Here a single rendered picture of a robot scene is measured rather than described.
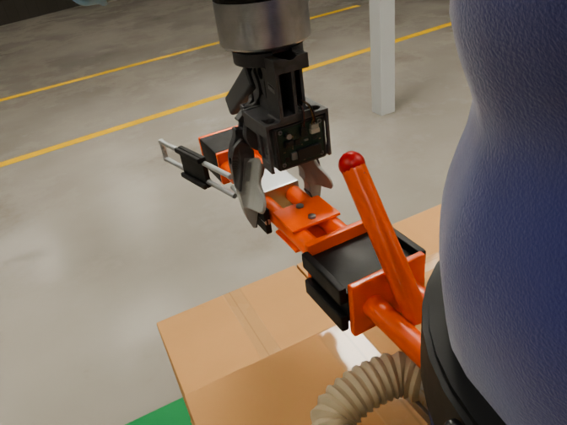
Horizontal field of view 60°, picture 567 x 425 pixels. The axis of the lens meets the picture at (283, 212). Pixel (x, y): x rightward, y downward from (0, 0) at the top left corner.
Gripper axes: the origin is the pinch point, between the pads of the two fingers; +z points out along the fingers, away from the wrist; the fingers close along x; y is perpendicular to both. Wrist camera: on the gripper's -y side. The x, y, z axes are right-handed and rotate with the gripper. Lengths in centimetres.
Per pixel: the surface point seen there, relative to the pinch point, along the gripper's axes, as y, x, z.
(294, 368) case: 12.9, -6.6, 12.8
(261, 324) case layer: -35, 5, 53
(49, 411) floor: -91, -60, 107
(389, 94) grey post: -227, 187, 93
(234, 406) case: 13.9, -14.5, 12.8
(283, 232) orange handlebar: 5.4, -2.6, 0.0
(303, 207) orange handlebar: 4.5, 0.7, -1.8
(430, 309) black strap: 34.3, -7.0, -13.7
